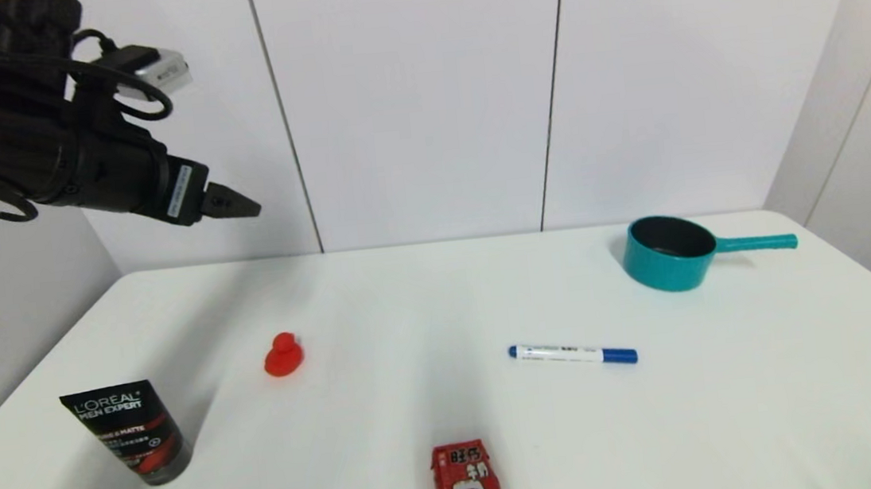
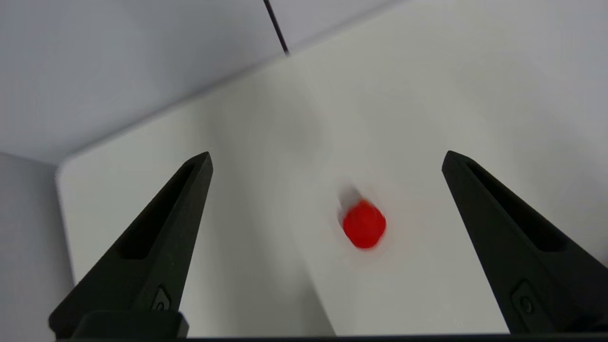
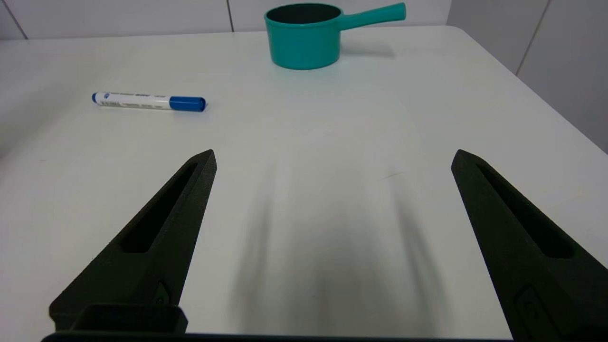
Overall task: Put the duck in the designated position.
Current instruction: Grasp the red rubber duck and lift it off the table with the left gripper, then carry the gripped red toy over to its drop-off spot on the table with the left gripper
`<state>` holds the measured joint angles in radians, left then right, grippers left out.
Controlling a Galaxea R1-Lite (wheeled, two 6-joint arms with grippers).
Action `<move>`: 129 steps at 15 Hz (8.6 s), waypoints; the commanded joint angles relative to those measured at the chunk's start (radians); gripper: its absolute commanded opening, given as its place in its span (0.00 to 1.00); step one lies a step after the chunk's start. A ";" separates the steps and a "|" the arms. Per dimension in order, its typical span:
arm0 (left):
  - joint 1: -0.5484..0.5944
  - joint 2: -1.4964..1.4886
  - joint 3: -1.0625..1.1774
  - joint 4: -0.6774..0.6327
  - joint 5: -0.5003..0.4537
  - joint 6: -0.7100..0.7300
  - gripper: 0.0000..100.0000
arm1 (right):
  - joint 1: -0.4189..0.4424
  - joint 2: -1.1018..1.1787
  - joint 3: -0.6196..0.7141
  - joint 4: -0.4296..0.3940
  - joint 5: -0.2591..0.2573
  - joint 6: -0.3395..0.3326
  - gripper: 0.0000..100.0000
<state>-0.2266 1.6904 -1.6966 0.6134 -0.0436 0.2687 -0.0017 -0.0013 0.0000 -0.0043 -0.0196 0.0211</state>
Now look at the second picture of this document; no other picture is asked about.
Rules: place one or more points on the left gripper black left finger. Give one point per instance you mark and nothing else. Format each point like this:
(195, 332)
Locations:
(142, 270)

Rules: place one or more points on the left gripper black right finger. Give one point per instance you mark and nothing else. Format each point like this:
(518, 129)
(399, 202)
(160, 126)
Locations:
(503, 247)

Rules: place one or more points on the red rubber duck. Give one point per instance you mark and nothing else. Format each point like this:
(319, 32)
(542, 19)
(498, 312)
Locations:
(364, 225)

